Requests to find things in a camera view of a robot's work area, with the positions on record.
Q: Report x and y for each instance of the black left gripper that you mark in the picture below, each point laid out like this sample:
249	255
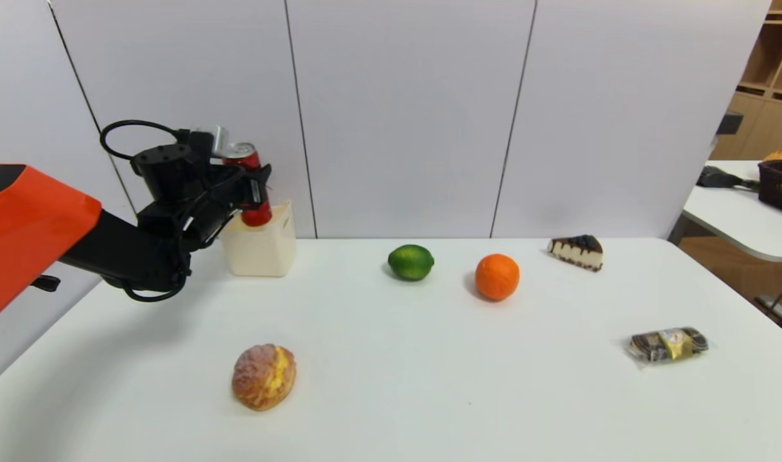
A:
255	190

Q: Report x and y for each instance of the red cola can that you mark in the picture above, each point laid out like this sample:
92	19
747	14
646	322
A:
242	154

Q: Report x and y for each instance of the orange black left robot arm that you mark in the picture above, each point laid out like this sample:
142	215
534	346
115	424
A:
38	224

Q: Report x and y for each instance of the white plastic box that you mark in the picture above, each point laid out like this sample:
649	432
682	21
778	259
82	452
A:
262	253

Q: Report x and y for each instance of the dark grey box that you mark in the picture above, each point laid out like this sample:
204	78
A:
729	122

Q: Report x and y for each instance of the green lime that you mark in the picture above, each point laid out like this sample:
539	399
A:
410	262

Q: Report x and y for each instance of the golden cream puff bread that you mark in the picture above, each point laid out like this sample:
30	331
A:
264	377

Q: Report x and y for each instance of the orange fruit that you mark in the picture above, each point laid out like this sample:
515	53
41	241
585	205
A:
497	277

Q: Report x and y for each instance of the chocolate cheesecake slice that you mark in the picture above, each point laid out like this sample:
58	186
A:
577	252

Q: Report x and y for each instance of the wrapped chocolate snack pack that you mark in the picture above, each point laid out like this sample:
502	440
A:
667	344

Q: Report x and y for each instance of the black brush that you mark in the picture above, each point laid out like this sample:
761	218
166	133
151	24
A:
717	178

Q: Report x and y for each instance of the white side table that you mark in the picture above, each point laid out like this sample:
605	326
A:
728	215

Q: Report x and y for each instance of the wooden shelf unit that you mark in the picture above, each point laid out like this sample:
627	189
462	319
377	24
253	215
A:
766	122

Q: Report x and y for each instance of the orange item in basket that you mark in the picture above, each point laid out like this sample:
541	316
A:
777	155

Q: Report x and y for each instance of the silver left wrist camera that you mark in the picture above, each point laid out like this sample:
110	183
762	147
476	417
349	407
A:
220	141

